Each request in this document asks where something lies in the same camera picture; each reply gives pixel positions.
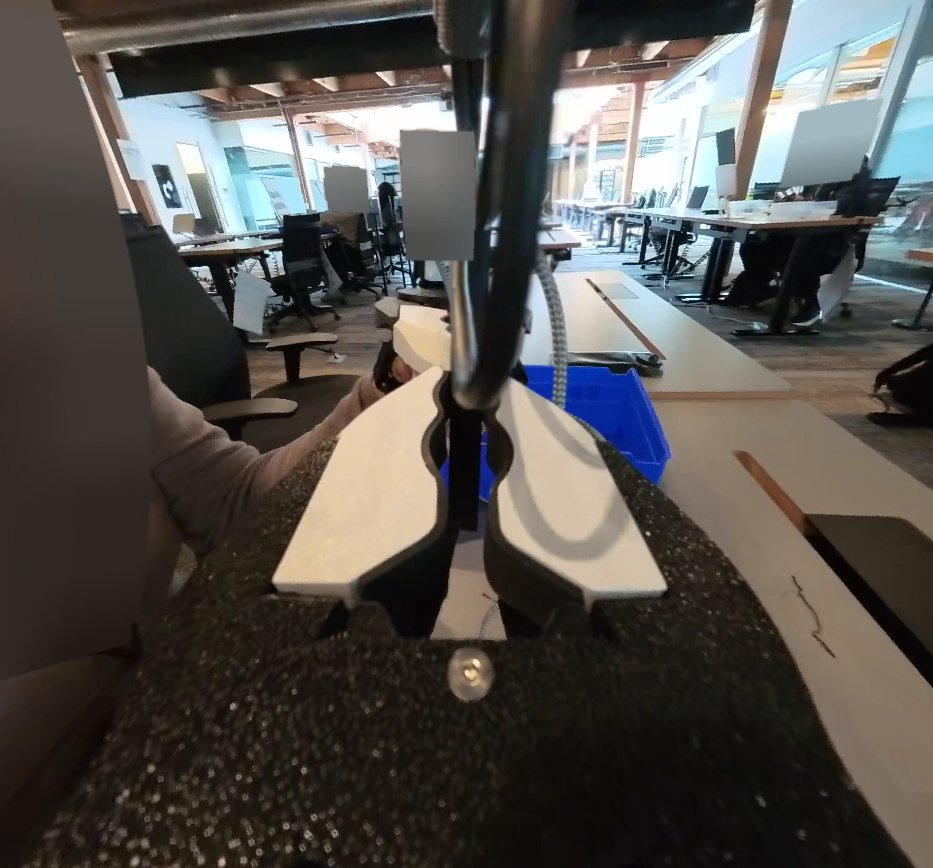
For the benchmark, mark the black bag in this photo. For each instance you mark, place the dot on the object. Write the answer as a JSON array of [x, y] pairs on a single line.
[[904, 387]]

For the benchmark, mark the black wall poster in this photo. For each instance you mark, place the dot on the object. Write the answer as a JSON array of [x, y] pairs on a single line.
[[165, 187]]

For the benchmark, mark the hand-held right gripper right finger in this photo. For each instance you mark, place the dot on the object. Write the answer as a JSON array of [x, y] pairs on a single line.
[[634, 569]]

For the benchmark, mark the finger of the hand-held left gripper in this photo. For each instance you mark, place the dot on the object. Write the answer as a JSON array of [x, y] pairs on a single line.
[[426, 336]]

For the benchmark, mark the person's left forearm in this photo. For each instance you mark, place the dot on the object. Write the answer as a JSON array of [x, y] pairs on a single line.
[[240, 467]]

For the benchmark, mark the blue plastic bin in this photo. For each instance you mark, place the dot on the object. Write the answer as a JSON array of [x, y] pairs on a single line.
[[619, 431]]

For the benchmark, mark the wooden office desk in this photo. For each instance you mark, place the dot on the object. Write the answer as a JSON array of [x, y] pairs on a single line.
[[765, 221], [233, 247]]

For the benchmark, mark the black thread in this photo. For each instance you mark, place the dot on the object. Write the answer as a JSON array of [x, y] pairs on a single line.
[[815, 627]]

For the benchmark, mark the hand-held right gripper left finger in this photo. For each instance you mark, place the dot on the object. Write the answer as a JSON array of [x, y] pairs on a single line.
[[364, 511]]

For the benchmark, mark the black office chair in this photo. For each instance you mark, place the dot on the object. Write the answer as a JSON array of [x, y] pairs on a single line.
[[302, 249], [189, 314]]

